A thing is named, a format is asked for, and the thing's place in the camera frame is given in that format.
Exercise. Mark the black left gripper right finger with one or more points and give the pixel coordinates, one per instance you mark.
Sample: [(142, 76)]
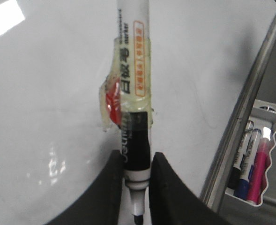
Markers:
[(171, 202)]

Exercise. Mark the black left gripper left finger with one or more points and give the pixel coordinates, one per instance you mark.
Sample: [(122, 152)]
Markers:
[(100, 203)]

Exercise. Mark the white black whiteboard marker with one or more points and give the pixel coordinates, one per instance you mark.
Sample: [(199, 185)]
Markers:
[(134, 26)]

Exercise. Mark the black capped whiteboard marker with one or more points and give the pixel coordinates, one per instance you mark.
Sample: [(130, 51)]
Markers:
[(240, 155)]

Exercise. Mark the blue capped whiteboard marker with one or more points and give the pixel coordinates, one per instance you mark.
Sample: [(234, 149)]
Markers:
[(248, 164)]

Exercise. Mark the pink highlighter marker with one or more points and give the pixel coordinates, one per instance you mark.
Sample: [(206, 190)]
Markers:
[(258, 172)]

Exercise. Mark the white plastic marker holder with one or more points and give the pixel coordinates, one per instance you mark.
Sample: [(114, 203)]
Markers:
[(263, 114)]

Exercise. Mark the white whiteboard with metal frame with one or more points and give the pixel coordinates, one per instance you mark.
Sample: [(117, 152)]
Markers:
[(54, 56)]

